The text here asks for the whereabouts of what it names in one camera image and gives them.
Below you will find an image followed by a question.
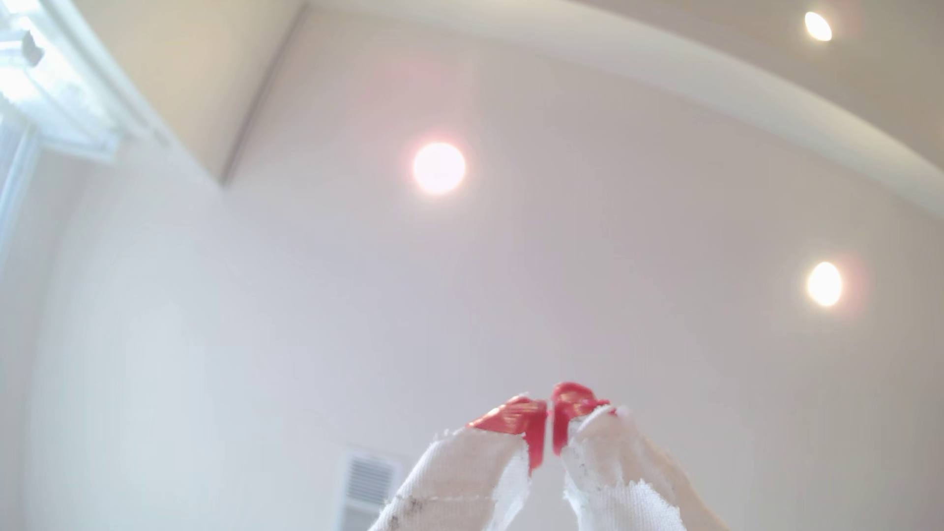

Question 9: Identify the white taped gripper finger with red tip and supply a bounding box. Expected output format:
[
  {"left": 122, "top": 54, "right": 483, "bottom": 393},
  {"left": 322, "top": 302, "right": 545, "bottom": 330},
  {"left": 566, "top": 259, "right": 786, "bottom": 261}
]
[
  {"left": 552, "top": 381, "right": 733, "bottom": 531},
  {"left": 368, "top": 394, "right": 549, "bottom": 531}
]

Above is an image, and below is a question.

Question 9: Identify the round recessed ceiling light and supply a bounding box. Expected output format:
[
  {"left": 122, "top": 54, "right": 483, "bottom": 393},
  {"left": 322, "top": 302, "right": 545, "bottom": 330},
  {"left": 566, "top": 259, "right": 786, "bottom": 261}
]
[
  {"left": 803, "top": 10, "right": 834, "bottom": 43},
  {"left": 805, "top": 260, "right": 845, "bottom": 309},
  {"left": 411, "top": 141, "right": 468, "bottom": 197}
]

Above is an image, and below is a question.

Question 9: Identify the white wall air vent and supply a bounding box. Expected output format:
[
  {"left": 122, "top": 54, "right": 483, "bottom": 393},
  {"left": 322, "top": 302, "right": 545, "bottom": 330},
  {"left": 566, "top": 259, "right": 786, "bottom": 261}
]
[{"left": 335, "top": 446, "right": 404, "bottom": 531}]

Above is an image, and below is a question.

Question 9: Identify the white window frame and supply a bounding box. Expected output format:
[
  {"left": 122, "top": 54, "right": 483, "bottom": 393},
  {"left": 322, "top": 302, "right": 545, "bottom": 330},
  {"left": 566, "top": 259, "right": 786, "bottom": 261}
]
[{"left": 0, "top": 0, "right": 174, "bottom": 252}]

